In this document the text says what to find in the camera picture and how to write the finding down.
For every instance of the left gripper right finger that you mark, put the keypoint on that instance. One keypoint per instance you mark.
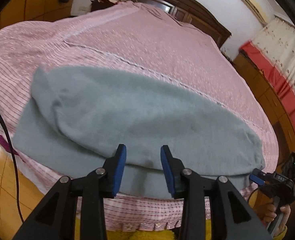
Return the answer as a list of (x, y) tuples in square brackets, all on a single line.
[(231, 216)]

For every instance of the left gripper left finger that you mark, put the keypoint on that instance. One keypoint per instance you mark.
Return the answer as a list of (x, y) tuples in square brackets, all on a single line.
[(55, 215)]

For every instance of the grey fleece pants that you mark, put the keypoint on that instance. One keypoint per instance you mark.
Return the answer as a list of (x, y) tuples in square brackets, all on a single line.
[(77, 117)]

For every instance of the right hand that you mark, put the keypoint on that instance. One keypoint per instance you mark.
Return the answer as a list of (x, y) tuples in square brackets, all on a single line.
[(267, 213)]

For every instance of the wooden drawer cabinet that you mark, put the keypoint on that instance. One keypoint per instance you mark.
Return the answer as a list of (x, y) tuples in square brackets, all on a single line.
[(270, 102)]

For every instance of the yellow floor mat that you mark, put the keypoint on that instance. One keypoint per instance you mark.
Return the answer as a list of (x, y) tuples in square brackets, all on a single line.
[(145, 235)]

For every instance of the cream and red curtain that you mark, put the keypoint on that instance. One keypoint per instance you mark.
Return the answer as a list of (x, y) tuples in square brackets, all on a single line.
[(272, 50)]

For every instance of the pink floral bedspread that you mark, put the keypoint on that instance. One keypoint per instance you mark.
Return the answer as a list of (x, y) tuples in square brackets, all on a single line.
[(136, 38)]

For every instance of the dark wooden headboard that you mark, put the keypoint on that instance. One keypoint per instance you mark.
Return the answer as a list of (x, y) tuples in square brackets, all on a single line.
[(192, 12)]

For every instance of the wall air conditioner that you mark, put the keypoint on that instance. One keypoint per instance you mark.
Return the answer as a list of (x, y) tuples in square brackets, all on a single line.
[(257, 10)]

